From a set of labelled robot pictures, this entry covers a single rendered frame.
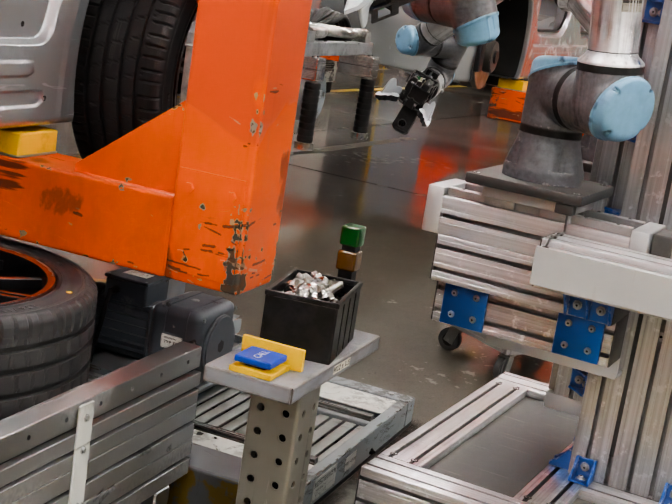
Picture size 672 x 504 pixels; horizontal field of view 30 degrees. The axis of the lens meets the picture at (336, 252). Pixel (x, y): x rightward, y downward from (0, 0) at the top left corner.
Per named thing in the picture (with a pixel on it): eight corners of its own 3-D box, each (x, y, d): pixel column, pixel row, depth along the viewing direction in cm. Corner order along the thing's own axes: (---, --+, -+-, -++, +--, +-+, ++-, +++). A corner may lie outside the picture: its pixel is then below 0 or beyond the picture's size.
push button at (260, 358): (250, 356, 221) (252, 344, 221) (286, 366, 219) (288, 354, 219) (232, 366, 215) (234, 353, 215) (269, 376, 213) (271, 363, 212)
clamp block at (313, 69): (286, 74, 277) (290, 50, 276) (324, 81, 274) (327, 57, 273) (277, 74, 272) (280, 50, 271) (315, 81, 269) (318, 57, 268)
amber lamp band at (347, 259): (342, 265, 251) (345, 246, 250) (360, 270, 249) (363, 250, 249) (334, 268, 247) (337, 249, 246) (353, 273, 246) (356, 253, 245)
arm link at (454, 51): (450, 32, 323) (432, 68, 329) (480, 36, 331) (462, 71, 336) (433, 16, 328) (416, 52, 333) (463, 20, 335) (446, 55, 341)
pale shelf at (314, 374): (301, 329, 256) (303, 315, 255) (378, 349, 250) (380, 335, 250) (201, 380, 217) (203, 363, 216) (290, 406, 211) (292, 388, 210)
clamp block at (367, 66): (343, 71, 308) (347, 50, 307) (377, 77, 305) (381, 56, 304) (336, 72, 303) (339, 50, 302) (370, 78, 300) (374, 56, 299)
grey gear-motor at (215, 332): (69, 390, 298) (84, 248, 290) (225, 438, 284) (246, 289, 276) (23, 410, 281) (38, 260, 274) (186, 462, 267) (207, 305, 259)
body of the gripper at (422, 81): (407, 74, 317) (422, 62, 328) (393, 102, 322) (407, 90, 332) (433, 89, 316) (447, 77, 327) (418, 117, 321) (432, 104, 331)
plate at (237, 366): (248, 359, 222) (249, 354, 222) (289, 370, 220) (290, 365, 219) (228, 369, 215) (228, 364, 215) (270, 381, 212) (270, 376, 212)
